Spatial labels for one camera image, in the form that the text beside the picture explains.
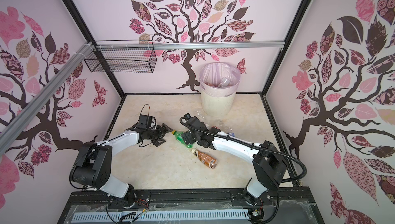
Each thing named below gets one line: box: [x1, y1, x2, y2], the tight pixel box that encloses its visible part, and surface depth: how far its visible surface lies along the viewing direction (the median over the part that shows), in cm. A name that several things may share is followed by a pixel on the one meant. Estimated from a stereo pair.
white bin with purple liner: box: [199, 61, 241, 118], surface depth 101 cm
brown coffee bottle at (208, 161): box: [190, 147, 218, 170], surface depth 83 cm
